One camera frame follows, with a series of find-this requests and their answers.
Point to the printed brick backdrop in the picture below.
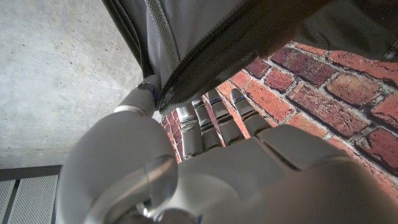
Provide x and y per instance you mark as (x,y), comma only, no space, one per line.
(311,93)

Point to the black backpack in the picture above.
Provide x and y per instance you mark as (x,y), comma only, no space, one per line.
(233,37)

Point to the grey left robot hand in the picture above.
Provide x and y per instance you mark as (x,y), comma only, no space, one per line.
(248,180)

